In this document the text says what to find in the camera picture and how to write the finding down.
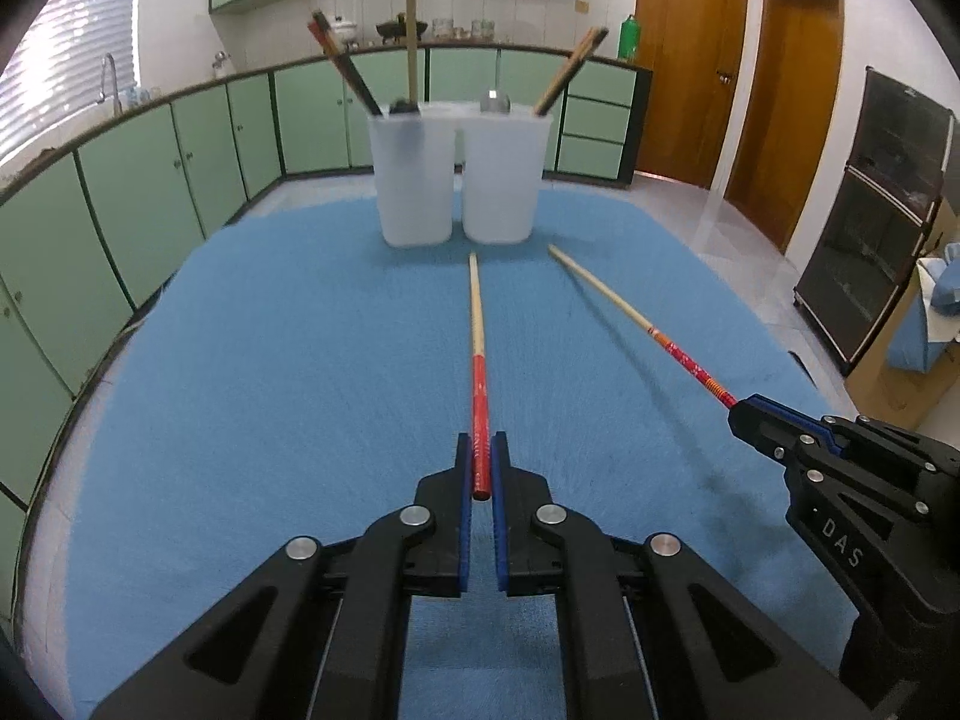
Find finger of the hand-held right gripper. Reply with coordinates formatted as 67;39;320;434
727;400;944;524
754;394;960;478

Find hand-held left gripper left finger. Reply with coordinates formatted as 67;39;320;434
88;431;475;720

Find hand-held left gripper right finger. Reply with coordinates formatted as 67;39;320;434
490;431;877;720

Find red patterned chopstick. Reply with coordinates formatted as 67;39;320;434
547;244;737;411
468;252;494;503
306;17;376;117

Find white translucent plastic cup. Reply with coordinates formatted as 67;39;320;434
367;103;458;247
457;106;556;245

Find brown wooden chopstick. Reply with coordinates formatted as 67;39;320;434
532;27;601;119
541;27;610;119

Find light wooden chopstick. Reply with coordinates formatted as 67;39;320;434
405;0;419;102

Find cardboard box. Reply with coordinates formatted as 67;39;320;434
844;202;960;432

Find blue cloth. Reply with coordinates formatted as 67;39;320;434
889;240;960;373

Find dark glass cabinet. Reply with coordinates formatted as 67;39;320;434
793;66;959;377

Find blue tablecloth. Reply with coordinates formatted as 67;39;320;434
15;186;863;720

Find wooden door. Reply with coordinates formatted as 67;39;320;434
724;0;846;254
636;0;751;190

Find green base cabinets with counter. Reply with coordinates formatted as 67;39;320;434
0;43;655;541

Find black wok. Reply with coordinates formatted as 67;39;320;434
376;17;430;43

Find window blinds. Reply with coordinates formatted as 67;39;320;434
0;0;143;166

